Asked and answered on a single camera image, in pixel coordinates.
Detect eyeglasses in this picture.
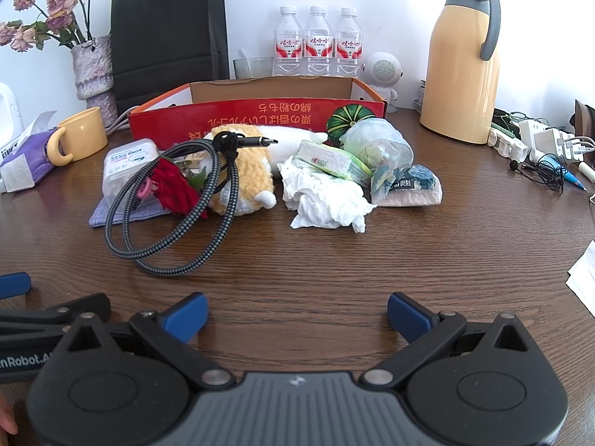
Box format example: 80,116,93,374
493,109,535,126

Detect yellow mug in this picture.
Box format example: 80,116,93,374
45,107,109,167

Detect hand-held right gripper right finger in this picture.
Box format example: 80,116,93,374
363,292,531,390

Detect clear plastic bag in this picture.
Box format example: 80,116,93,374
339,118,414,172

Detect blue pen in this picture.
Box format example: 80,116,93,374
546,158,587,191

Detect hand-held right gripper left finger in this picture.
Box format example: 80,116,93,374
56,292,235,391

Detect brown object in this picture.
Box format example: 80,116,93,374
575,100,595,142

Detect grey black braided cable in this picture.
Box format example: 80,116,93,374
104,131,280,276

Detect purple knitted cloth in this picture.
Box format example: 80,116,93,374
88,193,175,227

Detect purple grey ceramic vase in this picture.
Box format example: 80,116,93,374
71,35,119,128

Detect yellow thermos jug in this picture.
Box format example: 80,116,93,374
419,0,502,145

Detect black paper bag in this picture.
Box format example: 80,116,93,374
110,0,231,114

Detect green white wipes packet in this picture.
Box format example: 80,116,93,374
295,139,373,182

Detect purple tissue pack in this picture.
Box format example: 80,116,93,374
0,110,63,194

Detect white power strip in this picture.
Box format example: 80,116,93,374
487,127,531,161

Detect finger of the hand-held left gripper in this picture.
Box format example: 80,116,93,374
0,272,33,299
0,294,111,336

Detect clear glass cup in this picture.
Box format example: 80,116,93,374
232,57,275,80

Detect blue white tissue packet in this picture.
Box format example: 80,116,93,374
370,165,444,207

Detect dried pink roses bouquet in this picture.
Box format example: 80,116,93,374
0,0,105,52

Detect red cardboard box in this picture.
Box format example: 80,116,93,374
128,75,387,152

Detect white tissue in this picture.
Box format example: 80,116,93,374
277,155,378,234

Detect white paper sheet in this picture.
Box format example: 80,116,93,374
566,240,595,305

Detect white power adapter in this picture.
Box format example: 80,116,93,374
519,119,551,145
534,127,577,154

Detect yellow white plush toy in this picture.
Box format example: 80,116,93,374
205,125,328,217

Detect red artificial rose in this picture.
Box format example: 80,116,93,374
139,158,210,217

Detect person's left hand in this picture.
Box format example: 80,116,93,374
0,394,20,436

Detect white round robot speaker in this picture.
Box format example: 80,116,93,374
361,51,404,103

